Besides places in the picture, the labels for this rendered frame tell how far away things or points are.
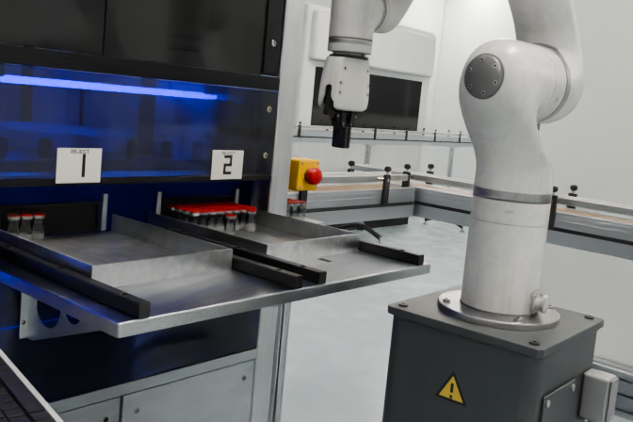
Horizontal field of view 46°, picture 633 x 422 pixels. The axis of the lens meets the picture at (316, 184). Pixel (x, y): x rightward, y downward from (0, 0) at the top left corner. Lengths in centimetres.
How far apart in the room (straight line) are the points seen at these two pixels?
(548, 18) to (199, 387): 100
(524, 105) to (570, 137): 166
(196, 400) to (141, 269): 58
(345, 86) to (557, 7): 41
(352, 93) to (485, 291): 46
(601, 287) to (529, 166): 162
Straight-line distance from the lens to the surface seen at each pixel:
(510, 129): 111
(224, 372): 168
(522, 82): 109
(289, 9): 165
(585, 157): 272
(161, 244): 137
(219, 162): 152
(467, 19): 1061
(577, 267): 276
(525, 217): 115
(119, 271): 110
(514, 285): 117
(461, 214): 223
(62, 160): 132
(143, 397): 155
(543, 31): 122
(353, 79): 140
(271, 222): 163
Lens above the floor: 117
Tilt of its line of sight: 6 degrees down
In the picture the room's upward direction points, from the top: 5 degrees clockwise
